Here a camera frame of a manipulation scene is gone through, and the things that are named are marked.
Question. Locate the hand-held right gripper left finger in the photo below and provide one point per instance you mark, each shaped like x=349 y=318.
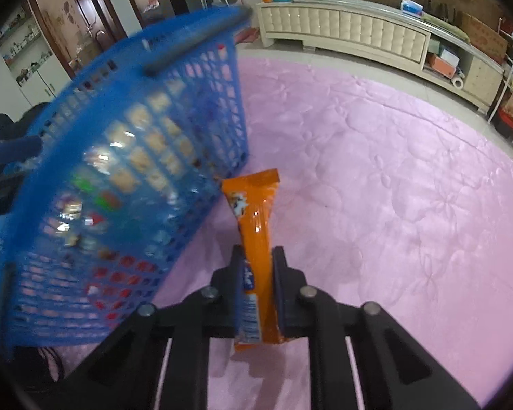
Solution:
x=228 y=282

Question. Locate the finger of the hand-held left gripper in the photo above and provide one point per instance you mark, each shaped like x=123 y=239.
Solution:
x=0 y=196
x=8 y=149

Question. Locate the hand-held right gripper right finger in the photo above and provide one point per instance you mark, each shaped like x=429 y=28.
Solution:
x=288 y=290

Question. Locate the orange snack packet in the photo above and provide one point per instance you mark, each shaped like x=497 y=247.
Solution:
x=256 y=222

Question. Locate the red clear snack packet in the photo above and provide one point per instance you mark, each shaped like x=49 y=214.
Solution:
x=111 y=277

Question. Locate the cracker packet with green ends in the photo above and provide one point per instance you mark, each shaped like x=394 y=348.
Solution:
x=141 y=162

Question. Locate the blue plastic basket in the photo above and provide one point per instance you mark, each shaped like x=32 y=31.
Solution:
x=196 y=42

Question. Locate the pink blanket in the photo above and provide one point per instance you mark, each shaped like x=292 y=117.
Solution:
x=389 y=222

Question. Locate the dark wooden door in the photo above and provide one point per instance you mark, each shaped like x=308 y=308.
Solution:
x=85 y=13

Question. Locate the broom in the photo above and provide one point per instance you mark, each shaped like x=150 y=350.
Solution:
x=246 y=36

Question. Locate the paper towel roll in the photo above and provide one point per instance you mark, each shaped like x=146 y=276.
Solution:
x=457 y=82

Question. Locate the orange box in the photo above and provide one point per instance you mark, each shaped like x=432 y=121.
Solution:
x=440 y=66

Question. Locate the cream TV cabinet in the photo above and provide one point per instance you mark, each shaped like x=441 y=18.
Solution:
x=346 y=25

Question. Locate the green folded cloth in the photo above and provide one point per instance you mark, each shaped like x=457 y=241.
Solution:
x=446 y=27

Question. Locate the blue tissue box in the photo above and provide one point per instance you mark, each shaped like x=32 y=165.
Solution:
x=412 y=7

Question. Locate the row of dark bottles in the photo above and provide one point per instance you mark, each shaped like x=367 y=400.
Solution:
x=442 y=10

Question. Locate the cardboard box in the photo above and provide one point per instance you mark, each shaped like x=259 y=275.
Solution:
x=487 y=36

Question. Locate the white wall shelf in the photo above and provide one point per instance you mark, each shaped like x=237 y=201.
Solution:
x=25 y=51

